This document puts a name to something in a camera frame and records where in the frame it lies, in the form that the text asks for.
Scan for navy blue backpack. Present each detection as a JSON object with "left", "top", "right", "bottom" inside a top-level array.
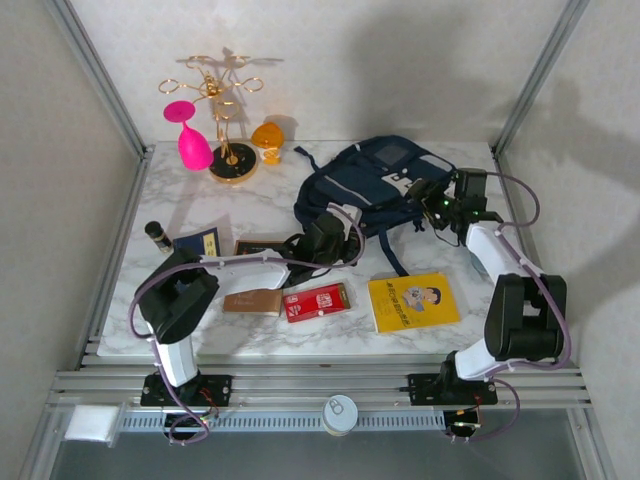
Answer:
[{"left": 293, "top": 134, "right": 459, "bottom": 279}]

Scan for red pencil case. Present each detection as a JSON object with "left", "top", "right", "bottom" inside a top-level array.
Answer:
[{"left": 282, "top": 282, "right": 357, "bottom": 325}]

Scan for brown box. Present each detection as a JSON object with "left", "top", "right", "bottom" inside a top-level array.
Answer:
[{"left": 222, "top": 288, "right": 285, "bottom": 317}]

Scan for navy blue book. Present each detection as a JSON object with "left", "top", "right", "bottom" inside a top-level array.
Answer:
[{"left": 172, "top": 227, "right": 221, "bottom": 256}]

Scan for yellow picture book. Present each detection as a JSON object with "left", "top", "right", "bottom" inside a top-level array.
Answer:
[{"left": 367, "top": 272, "right": 461, "bottom": 335}]

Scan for orange glass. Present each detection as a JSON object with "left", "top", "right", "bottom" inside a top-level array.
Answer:
[{"left": 249, "top": 120, "right": 285, "bottom": 166}]

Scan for small black bottle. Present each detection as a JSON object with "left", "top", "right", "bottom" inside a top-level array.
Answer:
[{"left": 144, "top": 221, "right": 174, "bottom": 255}]

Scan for pink wine glass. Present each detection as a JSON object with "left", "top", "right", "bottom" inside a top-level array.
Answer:
[{"left": 162, "top": 99, "right": 216, "bottom": 173}]

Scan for silver tin can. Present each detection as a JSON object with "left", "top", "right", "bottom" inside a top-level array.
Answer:
[{"left": 321, "top": 394, "right": 359, "bottom": 437}]

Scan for white foam block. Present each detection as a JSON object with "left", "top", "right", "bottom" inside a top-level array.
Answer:
[{"left": 63, "top": 404, "right": 121, "bottom": 444}]

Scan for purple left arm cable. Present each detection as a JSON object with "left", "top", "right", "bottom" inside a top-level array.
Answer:
[{"left": 128, "top": 202, "right": 366, "bottom": 446}]

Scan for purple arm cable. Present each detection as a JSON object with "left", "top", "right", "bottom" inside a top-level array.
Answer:
[
  {"left": 444, "top": 171, "right": 574, "bottom": 445},
  {"left": 128, "top": 202, "right": 366, "bottom": 446}
]

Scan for aluminium right side rail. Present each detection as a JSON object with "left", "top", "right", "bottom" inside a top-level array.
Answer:
[{"left": 492, "top": 144, "right": 584, "bottom": 374}]

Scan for aluminium rail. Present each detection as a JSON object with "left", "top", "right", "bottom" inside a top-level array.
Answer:
[
  {"left": 492, "top": 144, "right": 584, "bottom": 374},
  {"left": 77, "top": 147, "right": 156, "bottom": 371}
]

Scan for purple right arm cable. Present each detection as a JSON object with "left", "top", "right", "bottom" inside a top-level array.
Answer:
[{"left": 444, "top": 171, "right": 574, "bottom": 445}]

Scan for gold wire glass rack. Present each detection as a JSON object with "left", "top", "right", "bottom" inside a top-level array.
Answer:
[{"left": 158, "top": 53, "right": 262, "bottom": 186}]

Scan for aluminium front frame rails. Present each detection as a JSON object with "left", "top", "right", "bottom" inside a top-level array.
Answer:
[{"left": 44, "top": 353, "right": 596, "bottom": 414}]

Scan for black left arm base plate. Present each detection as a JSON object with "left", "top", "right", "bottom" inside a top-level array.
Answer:
[{"left": 139, "top": 373, "right": 234, "bottom": 407}]

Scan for aluminium right frame post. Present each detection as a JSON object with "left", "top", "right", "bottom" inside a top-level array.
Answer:
[{"left": 492, "top": 0, "right": 592, "bottom": 154}]

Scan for aluminium frame post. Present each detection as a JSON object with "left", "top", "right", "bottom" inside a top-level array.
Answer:
[
  {"left": 42, "top": 0, "right": 156, "bottom": 157},
  {"left": 492, "top": 0, "right": 592, "bottom": 154}
]

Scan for grey slotted cable duct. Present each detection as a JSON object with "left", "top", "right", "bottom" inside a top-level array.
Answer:
[{"left": 119, "top": 409, "right": 447, "bottom": 434}]

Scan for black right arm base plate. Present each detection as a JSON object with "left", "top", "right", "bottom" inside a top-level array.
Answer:
[{"left": 407, "top": 372, "right": 500, "bottom": 406}]

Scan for aluminium left side rail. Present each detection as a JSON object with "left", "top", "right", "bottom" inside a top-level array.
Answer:
[{"left": 77, "top": 147, "right": 156, "bottom": 371}]

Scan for aluminium left frame post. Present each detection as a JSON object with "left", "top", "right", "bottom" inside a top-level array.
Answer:
[{"left": 42, "top": 0, "right": 156, "bottom": 157}]

